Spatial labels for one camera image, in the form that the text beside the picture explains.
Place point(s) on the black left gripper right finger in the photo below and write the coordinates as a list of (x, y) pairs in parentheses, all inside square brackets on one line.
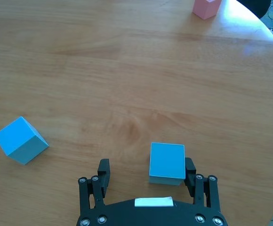
[(191, 181)]

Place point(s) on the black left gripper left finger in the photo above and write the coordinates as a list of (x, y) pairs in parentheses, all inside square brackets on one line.
[(103, 174)]

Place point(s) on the blue cube block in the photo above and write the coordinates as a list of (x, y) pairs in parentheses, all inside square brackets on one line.
[(167, 162), (18, 139)]

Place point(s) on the pink cube block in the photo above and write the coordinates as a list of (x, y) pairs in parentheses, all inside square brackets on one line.
[(207, 8)]

